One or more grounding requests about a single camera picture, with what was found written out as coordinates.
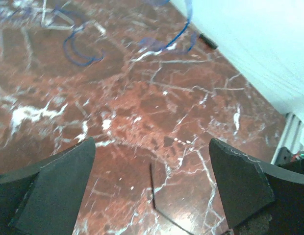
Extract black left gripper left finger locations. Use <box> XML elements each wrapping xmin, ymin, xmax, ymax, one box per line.
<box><xmin>0</xmin><ymin>138</ymin><xmax>96</xmax><ymax>235</ymax></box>

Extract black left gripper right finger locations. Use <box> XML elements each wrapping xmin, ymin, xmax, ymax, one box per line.
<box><xmin>209</xmin><ymin>139</ymin><xmax>304</xmax><ymax>235</ymax></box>

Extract blue wire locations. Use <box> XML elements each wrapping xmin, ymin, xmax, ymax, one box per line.
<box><xmin>0</xmin><ymin>0</ymin><xmax>198</xmax><ymax>67</ymax></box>

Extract black zip tie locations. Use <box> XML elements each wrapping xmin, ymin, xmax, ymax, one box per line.
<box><xmin>149</xmin><ymin>164</ymin><xmax>194</xmax><ymax>235</ymax></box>

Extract small black screwdriver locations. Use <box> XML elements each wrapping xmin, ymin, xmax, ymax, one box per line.
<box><xmin>199</xmin><ymin>33</ymin><xmax>218</xmax><ymax>49</ymax></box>

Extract aluminium frame post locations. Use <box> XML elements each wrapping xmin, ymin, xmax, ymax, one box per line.
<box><xmin>271</xmin><ymin>112</ymin><xmax>304</xmax><ymax>165</ymax></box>

